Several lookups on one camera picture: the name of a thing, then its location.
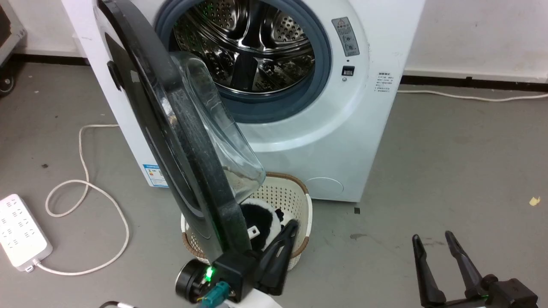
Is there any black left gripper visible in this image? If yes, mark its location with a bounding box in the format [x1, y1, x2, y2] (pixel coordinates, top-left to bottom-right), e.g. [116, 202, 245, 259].
[175, 219, 299, 308]

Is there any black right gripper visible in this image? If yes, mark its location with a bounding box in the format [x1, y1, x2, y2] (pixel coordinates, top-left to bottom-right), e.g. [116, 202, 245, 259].
[412, 231, 540, 308]

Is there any black washing machine door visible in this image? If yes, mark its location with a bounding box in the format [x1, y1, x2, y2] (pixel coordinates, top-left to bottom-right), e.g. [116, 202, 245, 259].
[93, 0, 266, 257]

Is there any grey rubber door gasket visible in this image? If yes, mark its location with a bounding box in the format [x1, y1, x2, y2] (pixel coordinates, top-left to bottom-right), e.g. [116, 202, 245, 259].
[154, 0, 333, 124]

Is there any white front-load washing machine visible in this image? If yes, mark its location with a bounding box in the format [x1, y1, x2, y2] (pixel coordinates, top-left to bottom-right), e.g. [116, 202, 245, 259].
[62, 0, 426, 202]

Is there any steel washing machine drum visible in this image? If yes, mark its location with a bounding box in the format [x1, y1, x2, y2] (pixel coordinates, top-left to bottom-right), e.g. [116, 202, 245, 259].
[171, 0, 318, 93]

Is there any black and white plush toy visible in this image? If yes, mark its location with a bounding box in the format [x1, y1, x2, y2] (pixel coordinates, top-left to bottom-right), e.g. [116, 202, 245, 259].
[239, 199, 286, 251]

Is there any cream plastic laundry basket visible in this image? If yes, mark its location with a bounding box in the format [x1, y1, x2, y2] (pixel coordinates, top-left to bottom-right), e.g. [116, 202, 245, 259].
[181, 172, 313, 271]

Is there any round white filter cover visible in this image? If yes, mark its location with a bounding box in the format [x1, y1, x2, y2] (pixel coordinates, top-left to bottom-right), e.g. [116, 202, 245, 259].
[305, 177, 345, 200]

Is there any blue energy label sticker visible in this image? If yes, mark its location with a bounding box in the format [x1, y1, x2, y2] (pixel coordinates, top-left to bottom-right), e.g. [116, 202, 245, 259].
[143, 164, 170, 188]

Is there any white text sticker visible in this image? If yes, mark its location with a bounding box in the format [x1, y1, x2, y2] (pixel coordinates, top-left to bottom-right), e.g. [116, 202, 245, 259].
[374, 71, 394, 93]

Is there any grey warning label sticker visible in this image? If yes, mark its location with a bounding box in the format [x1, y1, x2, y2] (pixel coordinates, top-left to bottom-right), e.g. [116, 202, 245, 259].
[332, 17, 360, 57]

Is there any white power strip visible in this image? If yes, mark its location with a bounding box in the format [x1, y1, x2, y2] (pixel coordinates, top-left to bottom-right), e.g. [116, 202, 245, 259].
[0, 194, 53, 272]

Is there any grey cart with wheel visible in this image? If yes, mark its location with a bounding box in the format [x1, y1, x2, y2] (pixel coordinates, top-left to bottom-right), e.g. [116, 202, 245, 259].
[0, 0, 27, 97]

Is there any white power strip cable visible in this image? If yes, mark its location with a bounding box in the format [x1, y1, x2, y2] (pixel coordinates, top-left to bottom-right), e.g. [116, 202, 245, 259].
[33, 124, 130, 276]

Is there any white cable along wall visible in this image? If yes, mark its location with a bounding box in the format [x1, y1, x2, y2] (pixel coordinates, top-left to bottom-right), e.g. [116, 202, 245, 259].
[396, 89, 548, 103]

